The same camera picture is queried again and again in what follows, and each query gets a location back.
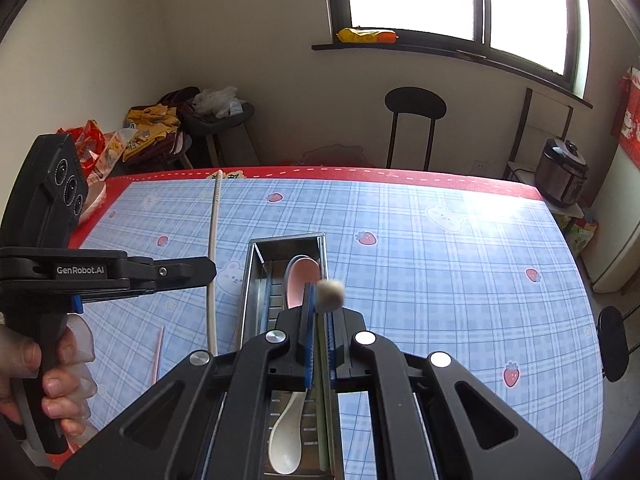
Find white yellow snack bag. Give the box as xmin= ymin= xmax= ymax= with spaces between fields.
xmin=94 ymin=127 xmax=139 ymax=182

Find cream white spoon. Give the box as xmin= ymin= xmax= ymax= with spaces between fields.
xmin=267 ymin=391 xmax=307 ymax=476

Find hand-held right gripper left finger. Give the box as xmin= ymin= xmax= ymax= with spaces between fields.
xmin=55 ymin=282 xmax=321 ymax=480

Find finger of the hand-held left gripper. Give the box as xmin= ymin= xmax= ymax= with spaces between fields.
xmin=70 ymin=281 xmax=201 ymax=313
xmin=127 ymin=256 xmax=217 ymax=291

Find white oblong dish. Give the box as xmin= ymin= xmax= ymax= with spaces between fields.
xmin=77 ymin=182 xmax=108 ymax=224

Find dark rice cooker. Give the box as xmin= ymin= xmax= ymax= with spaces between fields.
xmin=534 ymin=137 xmax=590 ymax=207

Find maroon cloth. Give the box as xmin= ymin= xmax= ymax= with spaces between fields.
xmin=122 ymin=130 xmax=193 ymax=171

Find dark folding rack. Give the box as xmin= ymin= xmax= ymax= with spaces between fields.
xmin=505 ymin=87 xmax=575 ymax=181

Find black round stool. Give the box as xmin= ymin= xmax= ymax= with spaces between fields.
xmin=597 ymin=305 xmax=629 ymax=383
xmin=384 ymin=86 xmax=447 ymax=172

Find beige chopstick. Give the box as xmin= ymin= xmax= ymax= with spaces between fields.
xmin=207 ymin=170 xmax=224 ymax=357

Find red snack bag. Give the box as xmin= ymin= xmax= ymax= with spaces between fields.
xmin=56 ymin=120 xmax=108 ymax=182

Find person's left hand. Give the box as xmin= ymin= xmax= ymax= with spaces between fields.
xmin=0 ymin=312 xmax=98 ymax=438

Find yellow packet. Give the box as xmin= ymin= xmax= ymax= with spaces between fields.
xmin=336 ymin=28 xmax=397 ymax=44

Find metal utensil tray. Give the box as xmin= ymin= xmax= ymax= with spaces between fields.
xmin=239 ymin=232 xmax=346 ymax=480

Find green stick with puff tip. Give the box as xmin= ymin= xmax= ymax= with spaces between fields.
xmin=314 ymin=280 xmax=346 ymax=475

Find green printed carton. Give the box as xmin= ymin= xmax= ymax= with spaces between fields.
xmin=569 ymin=214 xmax=599 ymax=257

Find white plastic bag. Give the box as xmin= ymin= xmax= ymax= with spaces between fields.
xmin=192 ymin=86 xmax=242 ymax=118

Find blue plaid printed tablecloth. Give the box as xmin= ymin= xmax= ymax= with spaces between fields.
xmin=70 ymin=166 xmax=606 ymax=480

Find dark chair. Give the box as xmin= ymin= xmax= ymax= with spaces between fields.
xmin=177 ymin=102 xmax=261 ymax=168

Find pink spoon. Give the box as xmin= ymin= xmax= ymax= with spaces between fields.
xmin=284 ymin=257 xmax=321 ymax=311

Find pink chopstick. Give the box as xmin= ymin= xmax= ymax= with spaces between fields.
xmin=153 ymin=326 xmax=166 ymax=384

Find yellow snack bags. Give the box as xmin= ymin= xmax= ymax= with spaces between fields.
xmin=122 ymin=104 xmax=182 ymax=162

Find white cabinet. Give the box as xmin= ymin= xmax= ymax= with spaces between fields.
xmin=580 ymin=150 xmax=640 ymax=294

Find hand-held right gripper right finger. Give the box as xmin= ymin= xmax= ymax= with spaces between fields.
xmin=322 ymin=307 xmax=583 ymax=480

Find dark red bag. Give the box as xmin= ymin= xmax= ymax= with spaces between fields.
xmin=157 ymin=86 xmax=201 ymax=111

